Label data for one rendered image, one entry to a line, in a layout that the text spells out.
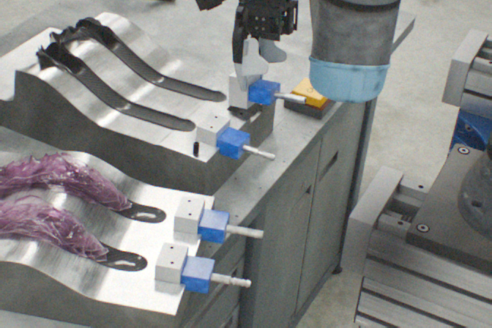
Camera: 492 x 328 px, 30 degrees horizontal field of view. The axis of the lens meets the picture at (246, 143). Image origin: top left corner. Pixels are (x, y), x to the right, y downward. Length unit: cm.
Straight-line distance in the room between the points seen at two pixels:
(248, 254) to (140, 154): 36
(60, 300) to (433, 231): 51
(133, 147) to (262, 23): 29
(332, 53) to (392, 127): 240
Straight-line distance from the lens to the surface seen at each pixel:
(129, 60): 168
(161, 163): 150
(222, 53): 192
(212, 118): 150
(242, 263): 177
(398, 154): 311
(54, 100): 157
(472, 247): 113
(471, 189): 116
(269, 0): 148
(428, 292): 124
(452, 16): 409
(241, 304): 186
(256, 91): 154
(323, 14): 84
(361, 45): 84
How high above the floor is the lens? 174
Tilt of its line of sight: 35 degrees down
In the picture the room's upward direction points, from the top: 6 degrees clockwise
